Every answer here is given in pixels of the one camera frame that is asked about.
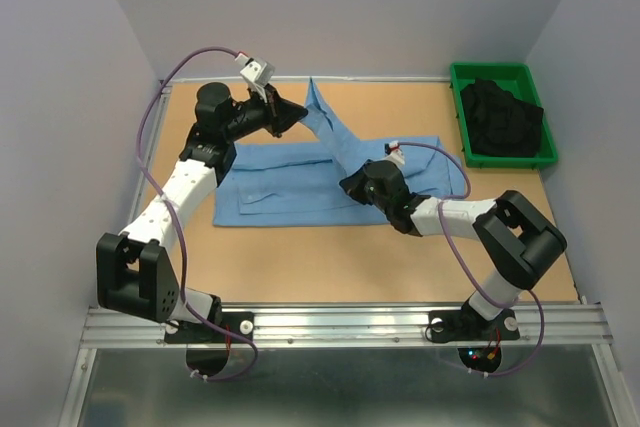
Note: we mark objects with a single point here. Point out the black crumpled shirt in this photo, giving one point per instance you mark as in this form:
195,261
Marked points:
498,123

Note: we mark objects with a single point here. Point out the light blue long sleeve shirt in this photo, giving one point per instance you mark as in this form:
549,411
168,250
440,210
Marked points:
297,184

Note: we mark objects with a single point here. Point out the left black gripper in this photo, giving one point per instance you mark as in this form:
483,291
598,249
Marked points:
286,113

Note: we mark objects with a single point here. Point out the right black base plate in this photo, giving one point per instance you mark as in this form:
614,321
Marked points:
456,325

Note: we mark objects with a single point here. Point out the green plastic bin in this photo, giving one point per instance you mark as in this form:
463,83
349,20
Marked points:
517,79

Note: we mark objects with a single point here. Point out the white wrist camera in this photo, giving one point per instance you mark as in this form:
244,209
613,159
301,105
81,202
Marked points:
394,153
256,72

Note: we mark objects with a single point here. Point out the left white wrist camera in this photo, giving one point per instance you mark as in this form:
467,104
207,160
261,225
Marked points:
256,72

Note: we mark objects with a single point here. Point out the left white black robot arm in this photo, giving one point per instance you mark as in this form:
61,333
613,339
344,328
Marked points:
189,184

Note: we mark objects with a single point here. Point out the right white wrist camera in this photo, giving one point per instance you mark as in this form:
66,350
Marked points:
394,153

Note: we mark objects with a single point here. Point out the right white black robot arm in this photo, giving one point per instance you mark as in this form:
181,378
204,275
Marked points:
520,241

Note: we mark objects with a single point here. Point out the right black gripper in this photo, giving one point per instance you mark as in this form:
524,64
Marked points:
352,184

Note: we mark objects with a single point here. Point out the aluminium front rail frame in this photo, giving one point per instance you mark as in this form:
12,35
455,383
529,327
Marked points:
333,325

